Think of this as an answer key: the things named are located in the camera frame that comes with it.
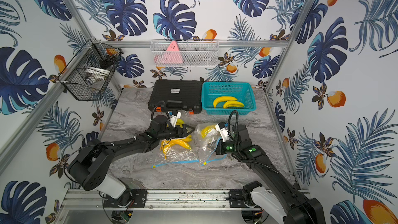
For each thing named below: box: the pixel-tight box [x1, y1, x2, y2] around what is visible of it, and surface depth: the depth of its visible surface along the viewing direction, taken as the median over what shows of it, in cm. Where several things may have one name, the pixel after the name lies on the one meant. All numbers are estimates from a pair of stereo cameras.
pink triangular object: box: [162, 40, 183, 65], surface depth 92 cm
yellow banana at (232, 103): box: [222, 100, 245, 109], surface depth 109 cm
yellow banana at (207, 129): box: [201, 124, 217, 139], surface depth 81 cm
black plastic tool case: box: [147, 79, 203, 115], surface depth 112 cm
